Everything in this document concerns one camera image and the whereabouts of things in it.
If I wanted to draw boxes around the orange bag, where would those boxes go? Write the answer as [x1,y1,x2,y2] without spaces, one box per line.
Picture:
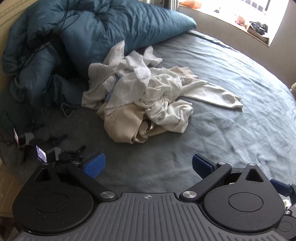
[180,0,201,7]

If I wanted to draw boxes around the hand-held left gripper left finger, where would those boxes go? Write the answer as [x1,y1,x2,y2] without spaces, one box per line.
[31,153,118,202]

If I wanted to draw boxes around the grey bed blanket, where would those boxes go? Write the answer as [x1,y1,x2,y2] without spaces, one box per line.
[0,29,296,202]

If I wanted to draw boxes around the white shirt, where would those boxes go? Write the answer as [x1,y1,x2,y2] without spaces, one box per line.
[102,40,164,116]

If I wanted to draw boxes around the cardboard box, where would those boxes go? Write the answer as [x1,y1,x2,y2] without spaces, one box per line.
[245,21,270,39]

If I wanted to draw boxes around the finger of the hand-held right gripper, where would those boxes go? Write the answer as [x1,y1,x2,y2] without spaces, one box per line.
[269,179,296,197]

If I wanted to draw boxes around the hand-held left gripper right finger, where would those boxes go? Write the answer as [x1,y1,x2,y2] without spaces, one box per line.
[180,153,271,202]

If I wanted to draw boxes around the small camera with lit screen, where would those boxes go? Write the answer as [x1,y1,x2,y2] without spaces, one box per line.
[35,144,62,164]
[13,127,35,151]

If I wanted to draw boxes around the black clamp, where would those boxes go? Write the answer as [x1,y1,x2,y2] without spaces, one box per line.
[59,145,86,163]

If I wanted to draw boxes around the blue duvet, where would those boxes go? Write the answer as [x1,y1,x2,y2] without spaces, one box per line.
[1,0,197,112]

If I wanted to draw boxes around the black shoes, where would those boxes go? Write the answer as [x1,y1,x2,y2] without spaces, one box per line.
[250,21,269,35]

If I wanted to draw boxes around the off-white shirt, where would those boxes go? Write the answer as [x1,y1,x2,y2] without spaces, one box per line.
[81,62,117,110]

